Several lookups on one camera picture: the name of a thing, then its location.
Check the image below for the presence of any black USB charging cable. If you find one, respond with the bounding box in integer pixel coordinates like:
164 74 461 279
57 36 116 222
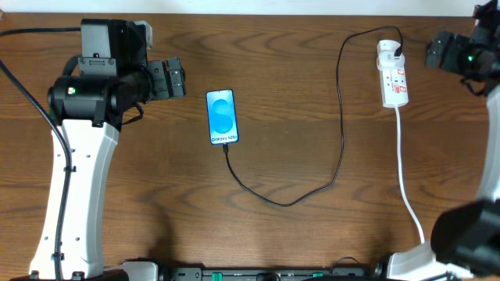
222 25 404 208

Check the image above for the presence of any blue Galaxy smartphone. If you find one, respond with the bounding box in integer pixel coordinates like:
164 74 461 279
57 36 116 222
205 89 239 145

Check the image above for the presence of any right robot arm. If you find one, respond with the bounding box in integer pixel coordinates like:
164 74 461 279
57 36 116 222
377 1 499 280

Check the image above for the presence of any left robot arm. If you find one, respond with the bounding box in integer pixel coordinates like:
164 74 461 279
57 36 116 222
27 19 186 281

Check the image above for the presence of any white power strip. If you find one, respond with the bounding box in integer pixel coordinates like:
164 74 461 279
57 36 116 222
379 66 409 108

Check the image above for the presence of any white USB wall charger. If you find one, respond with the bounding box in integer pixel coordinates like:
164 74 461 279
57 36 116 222
377 40 405 71

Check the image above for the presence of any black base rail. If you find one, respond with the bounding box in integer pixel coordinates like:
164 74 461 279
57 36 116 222
116 258 388 281

